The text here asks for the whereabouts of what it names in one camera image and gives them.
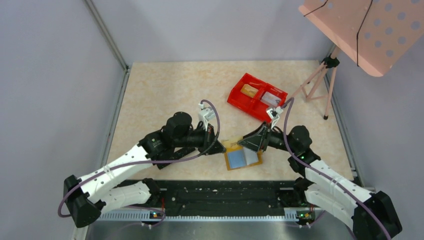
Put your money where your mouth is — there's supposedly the yellow leather card holder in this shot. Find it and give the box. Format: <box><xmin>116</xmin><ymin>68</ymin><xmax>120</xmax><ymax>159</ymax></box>
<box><xmin>224</xmin><ymin>147</ymin><xmax>263</xmax><ymax>171</ymax></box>

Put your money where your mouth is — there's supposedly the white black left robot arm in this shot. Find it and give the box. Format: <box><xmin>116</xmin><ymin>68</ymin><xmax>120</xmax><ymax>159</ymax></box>
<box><xmin>58</xmin><ymin>107</ymin><xmax>226</xmax><ymax>228</ymax></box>

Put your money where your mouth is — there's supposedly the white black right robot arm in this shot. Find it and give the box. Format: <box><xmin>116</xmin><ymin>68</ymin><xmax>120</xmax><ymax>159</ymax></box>
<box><xmin>238</xmin><ymin>122</ymin><xmax>403</xmax><ymax>240</ymax></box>

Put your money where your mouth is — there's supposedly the white card in bin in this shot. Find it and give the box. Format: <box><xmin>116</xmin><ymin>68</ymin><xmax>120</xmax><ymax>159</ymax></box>
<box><xmin>260</xmin><ymin>92</ymin><xmax>282</xmax><ymax>108</ymax></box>

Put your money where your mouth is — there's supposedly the orange card in bin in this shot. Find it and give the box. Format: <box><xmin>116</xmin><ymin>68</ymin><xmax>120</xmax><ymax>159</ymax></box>
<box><xmin>240</xmin><ymin>84</ymin><xmax>259</xmax><ymax>98</ymax></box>

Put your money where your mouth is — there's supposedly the black microphone silver head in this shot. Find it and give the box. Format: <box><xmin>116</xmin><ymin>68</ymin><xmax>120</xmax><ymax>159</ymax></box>
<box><xmin>156</xmin><ymin>147</ymin><xmax>196</xmax><ymax>161</ymax></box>

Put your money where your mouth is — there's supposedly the red two-compartment plastic bin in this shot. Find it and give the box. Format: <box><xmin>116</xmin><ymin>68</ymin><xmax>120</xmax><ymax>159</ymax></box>
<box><xmin>227</xmin><ymin>73</ymin><xmax>288</xmax><ymax>123</ymax></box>

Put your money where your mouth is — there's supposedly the pink perforated music stand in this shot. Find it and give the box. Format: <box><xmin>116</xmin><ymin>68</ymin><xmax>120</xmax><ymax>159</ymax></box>
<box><xmin>291</xmin><ymin>0</ymin><xmax>424</xmax><ymax>120</ymax></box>

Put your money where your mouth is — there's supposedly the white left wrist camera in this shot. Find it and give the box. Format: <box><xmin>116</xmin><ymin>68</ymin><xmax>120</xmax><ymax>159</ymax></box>
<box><xmin>197</xmin><ymin>103</ymin><xmax>216</xmax><ymax>130</ymax></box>

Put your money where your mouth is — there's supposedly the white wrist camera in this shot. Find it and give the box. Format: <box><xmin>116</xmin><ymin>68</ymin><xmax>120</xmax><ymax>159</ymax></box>
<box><xmin>266</xmin><ymin>106</ymin><xmax>284</xmax><ymax>130</ymax></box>
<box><xmin>197</xmin><ymin>103</ymin><xmax>216</xmax><ymax>130</ymax></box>

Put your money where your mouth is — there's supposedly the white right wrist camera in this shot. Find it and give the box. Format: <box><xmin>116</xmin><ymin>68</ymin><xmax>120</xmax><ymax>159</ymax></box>
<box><xmin>266</xmin><ymin>106</ymin><xmax>284</xmax><ymax>130</ymax></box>

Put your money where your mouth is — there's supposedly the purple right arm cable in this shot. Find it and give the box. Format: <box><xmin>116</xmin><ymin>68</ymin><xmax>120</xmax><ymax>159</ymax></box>
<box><xmin>280</xmin><ymin>97</ymin><xmax>395</xmax><ymax>240</ymax></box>

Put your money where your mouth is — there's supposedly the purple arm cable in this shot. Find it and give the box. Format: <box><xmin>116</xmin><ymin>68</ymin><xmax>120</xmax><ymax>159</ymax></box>
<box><xmin>280</xmin><ymin>97</ymin><xmax>395</xmax><ymax>240</ymax></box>
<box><xmin>57</xmin><ymin>99</ymin><xmax>222</xmax><ymax>229</ymax></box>

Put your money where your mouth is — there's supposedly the grey slotted cable duct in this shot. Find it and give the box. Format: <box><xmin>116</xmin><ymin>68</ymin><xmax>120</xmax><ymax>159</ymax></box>
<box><xmin>97</xmin><ymin>209</ymin><xmax>299</xmax><ymax>222</ymax></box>

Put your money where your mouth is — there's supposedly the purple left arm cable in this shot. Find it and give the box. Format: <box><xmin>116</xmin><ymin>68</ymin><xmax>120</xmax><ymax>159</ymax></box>
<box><xmin>57</xmin><ymin>99</ymin><xmax>222</xmax><ymax>229</ymax></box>

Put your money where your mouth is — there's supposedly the black cable on stand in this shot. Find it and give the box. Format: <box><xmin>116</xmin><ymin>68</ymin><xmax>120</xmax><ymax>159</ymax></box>
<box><xmin>303</xmin><ymin>0</ymin><xmax>375</xmax><ymax>67</ymax></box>

